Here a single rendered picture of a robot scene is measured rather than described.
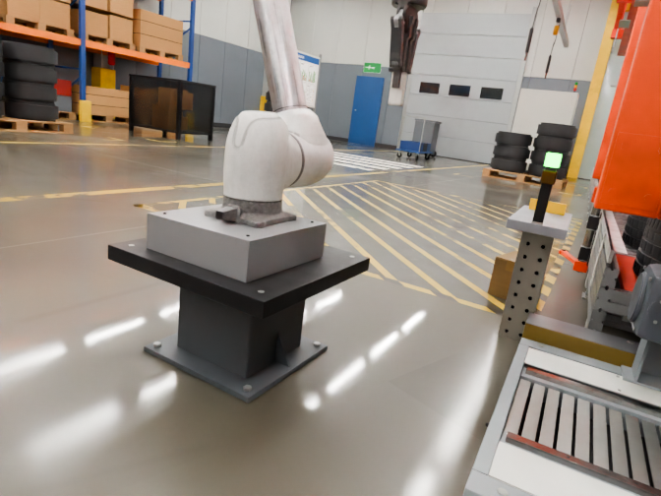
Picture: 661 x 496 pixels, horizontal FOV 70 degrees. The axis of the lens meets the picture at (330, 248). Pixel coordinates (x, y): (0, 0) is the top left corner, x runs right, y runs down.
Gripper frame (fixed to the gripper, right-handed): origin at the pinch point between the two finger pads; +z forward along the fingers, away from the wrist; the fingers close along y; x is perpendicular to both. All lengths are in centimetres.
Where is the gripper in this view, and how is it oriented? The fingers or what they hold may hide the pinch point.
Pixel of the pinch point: (397, 89)
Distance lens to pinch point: 110.8
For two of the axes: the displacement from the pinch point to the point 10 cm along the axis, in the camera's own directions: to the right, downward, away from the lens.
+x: 8.8, 2.1, -4.3
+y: -4.7, 1.7, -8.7
